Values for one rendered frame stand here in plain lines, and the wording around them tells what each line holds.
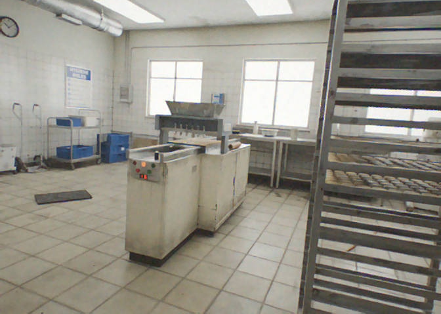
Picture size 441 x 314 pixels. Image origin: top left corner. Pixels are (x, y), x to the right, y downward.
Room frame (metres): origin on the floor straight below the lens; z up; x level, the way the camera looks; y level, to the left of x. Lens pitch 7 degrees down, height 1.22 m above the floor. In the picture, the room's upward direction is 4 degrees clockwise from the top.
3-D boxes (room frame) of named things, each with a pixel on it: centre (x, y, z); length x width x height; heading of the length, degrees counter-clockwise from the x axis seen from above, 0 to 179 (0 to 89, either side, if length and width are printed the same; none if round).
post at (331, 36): (1.57, -0.54, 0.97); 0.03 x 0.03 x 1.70; 74
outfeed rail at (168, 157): (3.03, 0.10, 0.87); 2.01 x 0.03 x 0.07; 162
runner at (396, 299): (1.46, -0.82, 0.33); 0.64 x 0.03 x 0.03; 74
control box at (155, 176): (2.14, 0.54, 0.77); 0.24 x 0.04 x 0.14; 72
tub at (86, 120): (5.85, 2.78, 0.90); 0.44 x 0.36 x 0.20; 76
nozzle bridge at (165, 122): (2.97, 0.27, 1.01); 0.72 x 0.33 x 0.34; 72
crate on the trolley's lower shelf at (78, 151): (5.68, 2.82, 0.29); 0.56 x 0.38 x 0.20; 166
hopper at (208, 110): (2.97, 0.27, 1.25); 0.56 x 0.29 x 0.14; 72
